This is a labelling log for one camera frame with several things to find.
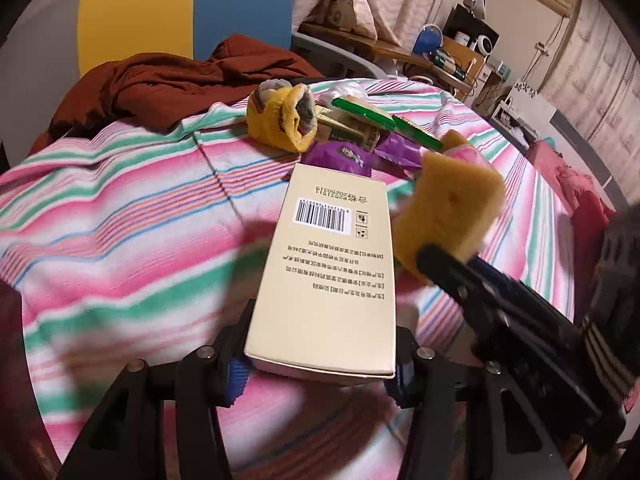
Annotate yellow pink sponge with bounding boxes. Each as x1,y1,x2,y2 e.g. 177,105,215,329
441,129,493,171

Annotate clear plastic bag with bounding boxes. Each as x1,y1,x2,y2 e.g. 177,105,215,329
315,81,372,109

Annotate wooden desk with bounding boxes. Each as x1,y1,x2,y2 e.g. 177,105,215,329
297,22,475,95

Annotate cream cardboard box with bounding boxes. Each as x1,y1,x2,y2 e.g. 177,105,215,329
243,162,397,380

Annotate pink green striped blanket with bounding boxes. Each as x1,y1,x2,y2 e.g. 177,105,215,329
0,77,577,480

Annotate brown paper bag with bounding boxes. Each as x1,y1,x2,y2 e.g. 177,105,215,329
324,0,372,37

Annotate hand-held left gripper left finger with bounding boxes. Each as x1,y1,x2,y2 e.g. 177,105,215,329
57,297,257,480

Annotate black monitor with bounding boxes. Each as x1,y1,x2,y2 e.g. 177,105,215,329
444,4,501,55

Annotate reddish brown garment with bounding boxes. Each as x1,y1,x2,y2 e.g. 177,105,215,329
30,34,326,155

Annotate purple snack packet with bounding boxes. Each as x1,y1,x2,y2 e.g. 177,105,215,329
302,140,374,179
372,130,422,179

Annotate red pillow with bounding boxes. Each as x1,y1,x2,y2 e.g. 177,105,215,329
527,139,617,283

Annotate grey bed rail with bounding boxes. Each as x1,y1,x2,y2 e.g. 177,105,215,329
291,31,390,81

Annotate person's right forearm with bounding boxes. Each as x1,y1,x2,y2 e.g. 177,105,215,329
580,316,640,413

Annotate olive gold packet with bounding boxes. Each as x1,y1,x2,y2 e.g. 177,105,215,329
315,107,383,152

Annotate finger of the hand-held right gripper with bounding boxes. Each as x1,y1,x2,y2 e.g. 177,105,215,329
416,243,482,311
469,254,551,311

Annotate yellow sock bundle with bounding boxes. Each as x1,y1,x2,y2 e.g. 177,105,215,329
246,80,321,154

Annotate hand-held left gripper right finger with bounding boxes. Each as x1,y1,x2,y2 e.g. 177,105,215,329
384,325,572,480

